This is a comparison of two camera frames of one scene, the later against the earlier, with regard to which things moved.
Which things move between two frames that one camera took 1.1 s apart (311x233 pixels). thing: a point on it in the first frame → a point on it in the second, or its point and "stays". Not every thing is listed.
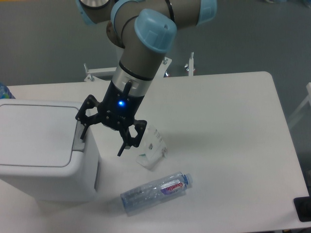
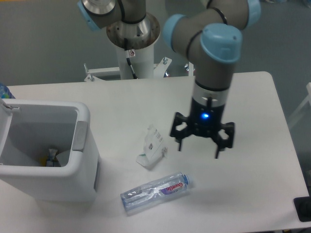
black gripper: x=116 y=111 → x=204 y=121
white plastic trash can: x=42 y=155 stays
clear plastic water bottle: x=155 y=192 stays
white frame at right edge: x=308 y=98 stays
